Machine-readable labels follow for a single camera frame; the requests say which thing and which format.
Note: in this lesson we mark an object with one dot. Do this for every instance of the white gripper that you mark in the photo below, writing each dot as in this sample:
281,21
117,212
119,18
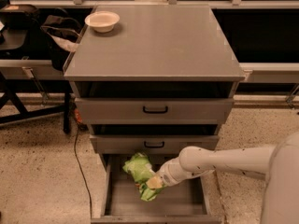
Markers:
165,175

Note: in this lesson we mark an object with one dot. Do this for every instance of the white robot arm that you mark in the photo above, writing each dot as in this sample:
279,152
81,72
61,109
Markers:
278,166

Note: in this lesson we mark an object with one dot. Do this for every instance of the grey open bottom drawer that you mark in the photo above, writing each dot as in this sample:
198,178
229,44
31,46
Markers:
185,203

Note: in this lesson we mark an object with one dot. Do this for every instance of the grey middle drawer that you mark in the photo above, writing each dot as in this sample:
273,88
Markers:
152,139

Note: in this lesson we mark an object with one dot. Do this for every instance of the grey top drawer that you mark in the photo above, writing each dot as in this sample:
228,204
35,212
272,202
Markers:
129,110

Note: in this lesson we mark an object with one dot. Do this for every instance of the grey drawer cabinet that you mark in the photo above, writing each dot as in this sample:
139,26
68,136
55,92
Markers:
165,51

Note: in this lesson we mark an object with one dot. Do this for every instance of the black bag on table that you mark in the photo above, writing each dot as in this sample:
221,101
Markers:
19,16

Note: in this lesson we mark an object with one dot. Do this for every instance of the black folding table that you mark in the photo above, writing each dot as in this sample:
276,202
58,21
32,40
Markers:
26,67

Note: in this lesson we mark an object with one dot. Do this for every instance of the white bowl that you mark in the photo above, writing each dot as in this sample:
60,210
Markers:
102,21

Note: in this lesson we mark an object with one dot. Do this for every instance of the black middle drawer handle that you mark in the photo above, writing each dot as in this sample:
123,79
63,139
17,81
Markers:
153,144

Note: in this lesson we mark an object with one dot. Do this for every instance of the black drawer handle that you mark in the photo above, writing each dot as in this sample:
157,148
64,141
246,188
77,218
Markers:
153,144
152,110

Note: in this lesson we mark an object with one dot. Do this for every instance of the black top drawer handle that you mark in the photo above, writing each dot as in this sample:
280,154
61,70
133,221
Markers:
152,110

